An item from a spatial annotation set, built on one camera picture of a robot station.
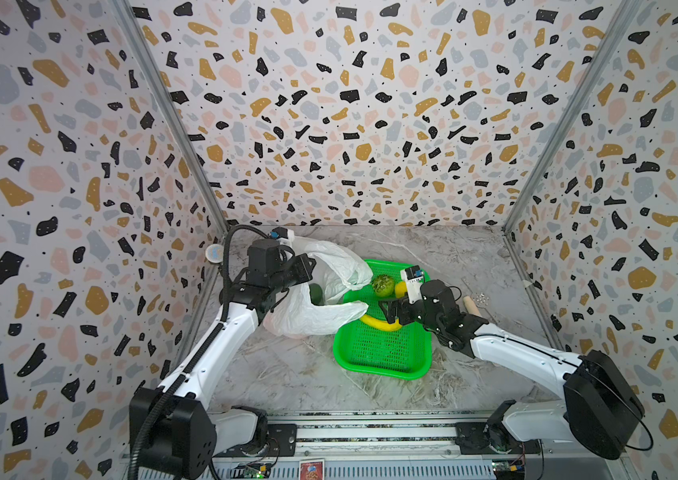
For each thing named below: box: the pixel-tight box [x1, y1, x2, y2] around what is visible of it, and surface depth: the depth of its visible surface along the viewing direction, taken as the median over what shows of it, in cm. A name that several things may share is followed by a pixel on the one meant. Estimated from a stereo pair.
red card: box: [299, 459, 325, 480], surface depth 70 cm
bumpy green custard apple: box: [373, 274, 395, 298], surface depth 99 cm
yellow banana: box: [360, 314, 403, 331], surface depth 93 cm
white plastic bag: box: [263, 237, 373, 339], surface depth 80 cm
